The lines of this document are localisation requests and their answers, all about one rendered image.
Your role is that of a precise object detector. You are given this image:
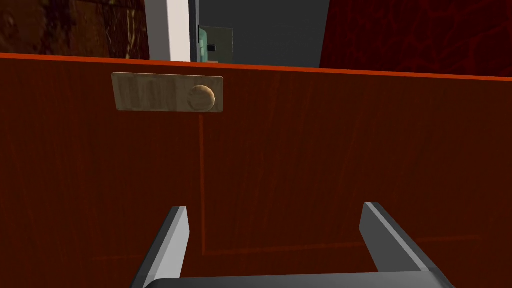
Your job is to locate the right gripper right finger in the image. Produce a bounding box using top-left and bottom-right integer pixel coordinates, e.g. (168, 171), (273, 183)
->
(358, 201), (441, 274)

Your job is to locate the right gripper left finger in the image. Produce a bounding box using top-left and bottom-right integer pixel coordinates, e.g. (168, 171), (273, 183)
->
(130, 205), (191, 288)

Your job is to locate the red-brown wooden door leaf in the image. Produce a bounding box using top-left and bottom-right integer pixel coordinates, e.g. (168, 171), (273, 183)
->
(0, 52), (512, 288)

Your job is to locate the tan wooden door knob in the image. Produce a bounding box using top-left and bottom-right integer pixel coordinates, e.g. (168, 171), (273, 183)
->
(111, 71), (225, 114)

